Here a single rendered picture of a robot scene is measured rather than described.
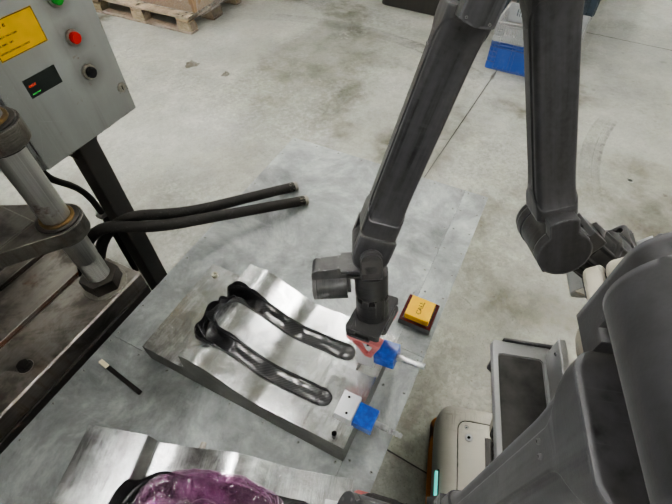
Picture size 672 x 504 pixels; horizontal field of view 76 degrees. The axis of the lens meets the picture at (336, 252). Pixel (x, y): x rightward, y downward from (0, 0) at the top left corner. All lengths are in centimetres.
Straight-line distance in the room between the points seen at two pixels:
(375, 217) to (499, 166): 231
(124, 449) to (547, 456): 80
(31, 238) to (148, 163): 192
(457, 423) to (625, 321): 141
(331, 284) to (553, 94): 41
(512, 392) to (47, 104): 111
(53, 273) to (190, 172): 157
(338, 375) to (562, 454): 73
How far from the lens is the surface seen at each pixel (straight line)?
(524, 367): 82
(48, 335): 129
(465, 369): 197
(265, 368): 95
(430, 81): 56
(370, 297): 72
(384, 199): 61
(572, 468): 22
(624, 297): 19
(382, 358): 85
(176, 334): 106
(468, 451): 156
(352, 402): 87
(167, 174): 287
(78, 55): 123
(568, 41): 59
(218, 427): 101
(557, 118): 62
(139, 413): 108
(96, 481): 94
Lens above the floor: 173
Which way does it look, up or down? 51 degrees down
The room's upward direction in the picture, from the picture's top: 1 degrees counter-clockwise
